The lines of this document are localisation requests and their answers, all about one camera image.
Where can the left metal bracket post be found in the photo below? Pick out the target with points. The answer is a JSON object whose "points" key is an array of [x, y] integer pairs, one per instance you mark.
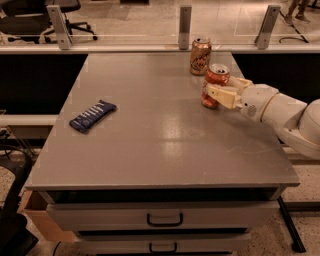
{"points": [[58, 22]]}

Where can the middle metal bracket post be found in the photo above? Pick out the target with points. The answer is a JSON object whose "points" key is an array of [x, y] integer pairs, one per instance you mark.
{"points": [[184, 27]]}

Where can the black upper drawer handle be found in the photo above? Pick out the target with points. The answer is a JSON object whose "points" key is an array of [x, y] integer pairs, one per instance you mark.
{"points": [[164, 222]]}

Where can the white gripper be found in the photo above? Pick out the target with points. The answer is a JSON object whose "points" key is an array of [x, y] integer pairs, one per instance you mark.
{"points": [[257, 100]]}

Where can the black office chair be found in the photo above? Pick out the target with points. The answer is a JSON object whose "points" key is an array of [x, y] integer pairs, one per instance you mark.
{"points": [[26, 20]]}

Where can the black drawer handle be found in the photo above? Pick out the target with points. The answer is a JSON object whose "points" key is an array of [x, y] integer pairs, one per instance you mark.
{"points": [[163, 248], [164, 222]]}

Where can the metal bracket post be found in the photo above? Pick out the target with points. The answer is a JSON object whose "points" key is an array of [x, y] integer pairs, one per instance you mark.
{"points": [[58, 22], [184, 27], [263, 38]]}

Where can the red coke can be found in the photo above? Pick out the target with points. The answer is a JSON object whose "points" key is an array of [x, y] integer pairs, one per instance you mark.
{"points": [[216, 74]]}

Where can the right metal bracket post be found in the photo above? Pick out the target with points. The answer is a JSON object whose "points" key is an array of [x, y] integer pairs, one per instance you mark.
{"points": [[263, 38]]}

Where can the lower grey drawer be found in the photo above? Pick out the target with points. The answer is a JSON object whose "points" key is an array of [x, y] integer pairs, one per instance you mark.
{"points": [[187, 243]]}

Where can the cardboard box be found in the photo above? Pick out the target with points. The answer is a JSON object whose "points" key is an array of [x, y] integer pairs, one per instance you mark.
{"points": [[34, 206]]}

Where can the blue rxbar blueberry bar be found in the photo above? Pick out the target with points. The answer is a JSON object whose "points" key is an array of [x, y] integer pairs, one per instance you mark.
{"points": [[87, 119]]}

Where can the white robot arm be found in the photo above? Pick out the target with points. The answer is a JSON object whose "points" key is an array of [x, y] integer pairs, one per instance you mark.
{"points": [[295, 122]]}

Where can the black chair at left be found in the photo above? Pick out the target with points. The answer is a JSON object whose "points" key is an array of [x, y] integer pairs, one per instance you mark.
{"points": [[15, 238]]}

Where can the black lower drawer handle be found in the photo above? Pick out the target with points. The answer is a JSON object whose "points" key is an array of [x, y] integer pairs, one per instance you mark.
{"points": [[163, 248]]}

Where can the upper grey drawer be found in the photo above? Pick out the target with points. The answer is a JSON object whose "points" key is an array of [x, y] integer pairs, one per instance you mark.
{"points": [[132, 216]]}

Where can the gold brown soda can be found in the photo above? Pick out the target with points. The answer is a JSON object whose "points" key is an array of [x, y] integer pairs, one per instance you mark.
{"points": [[200, 55]]}

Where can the grey drawer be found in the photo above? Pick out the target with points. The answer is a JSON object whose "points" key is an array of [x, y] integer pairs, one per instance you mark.
{"points": [[132, 216], [187, 243]]}

